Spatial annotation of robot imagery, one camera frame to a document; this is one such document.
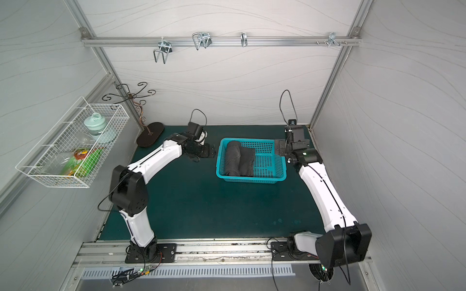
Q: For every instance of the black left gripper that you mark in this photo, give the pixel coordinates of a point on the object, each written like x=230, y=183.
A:
x=205, y=150

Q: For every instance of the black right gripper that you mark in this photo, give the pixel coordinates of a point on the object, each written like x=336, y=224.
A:
x=283, y=147

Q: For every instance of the teal plastic mesh basket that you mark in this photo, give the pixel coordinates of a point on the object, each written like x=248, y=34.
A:
x=269, y=168

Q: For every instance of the dark grey long pants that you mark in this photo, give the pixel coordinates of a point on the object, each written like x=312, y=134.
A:
x=239, y=160

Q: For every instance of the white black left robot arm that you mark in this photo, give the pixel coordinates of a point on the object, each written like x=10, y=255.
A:
x=117, y=186

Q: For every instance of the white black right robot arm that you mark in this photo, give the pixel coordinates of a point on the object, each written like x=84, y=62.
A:
x=345, y=240

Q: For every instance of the dark oval stand base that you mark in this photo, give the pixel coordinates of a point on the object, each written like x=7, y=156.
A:
x=150, y=134

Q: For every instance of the ornate metal hook stand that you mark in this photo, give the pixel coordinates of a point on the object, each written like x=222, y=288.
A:
x=137, y=99

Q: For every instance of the pale green lidded jar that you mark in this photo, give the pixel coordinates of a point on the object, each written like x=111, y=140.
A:
x=98, y=128

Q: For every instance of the double metal hook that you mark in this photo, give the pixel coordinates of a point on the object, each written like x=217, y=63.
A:
x=162, y=52

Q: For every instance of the curved metal hook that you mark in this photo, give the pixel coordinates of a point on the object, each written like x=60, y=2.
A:
x=201, y=39

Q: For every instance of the small metal hook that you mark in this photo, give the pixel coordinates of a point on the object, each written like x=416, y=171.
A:
x=244, y=39

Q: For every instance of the green snack packet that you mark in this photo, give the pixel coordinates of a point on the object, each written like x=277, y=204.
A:
x=82, y=163

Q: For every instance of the white vent strip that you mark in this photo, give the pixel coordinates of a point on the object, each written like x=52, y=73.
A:
x=222, y=271

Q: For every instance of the metal bracket hook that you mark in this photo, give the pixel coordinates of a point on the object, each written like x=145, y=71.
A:
x=331, y=41

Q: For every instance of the white wire wall basket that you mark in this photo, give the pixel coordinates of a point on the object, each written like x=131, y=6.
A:
x=45, y=161

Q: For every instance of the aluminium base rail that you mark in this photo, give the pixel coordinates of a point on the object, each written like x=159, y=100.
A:
x=189, y=252

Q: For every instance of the aluminium top rail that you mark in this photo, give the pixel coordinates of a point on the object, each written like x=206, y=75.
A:
x=217, y=41

